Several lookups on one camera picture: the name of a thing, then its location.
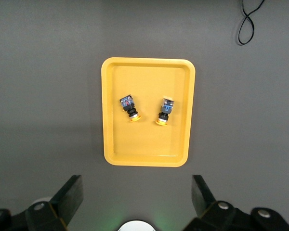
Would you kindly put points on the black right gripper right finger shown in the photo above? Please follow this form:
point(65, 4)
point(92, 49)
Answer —
point(202, 197)

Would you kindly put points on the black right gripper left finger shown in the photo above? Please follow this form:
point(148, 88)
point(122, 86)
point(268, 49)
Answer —
point(69, 197)

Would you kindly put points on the yellow mushroom push button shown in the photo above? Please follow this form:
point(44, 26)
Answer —
point(167, 106)
point(127, 103)

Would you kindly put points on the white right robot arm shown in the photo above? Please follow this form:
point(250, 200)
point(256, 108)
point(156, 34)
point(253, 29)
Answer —
point(137, 226)

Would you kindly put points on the dark grey table mat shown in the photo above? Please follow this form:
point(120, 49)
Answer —
point(38, 96)

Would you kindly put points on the yellow plastic tray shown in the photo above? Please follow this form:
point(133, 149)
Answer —
point(147, 81)

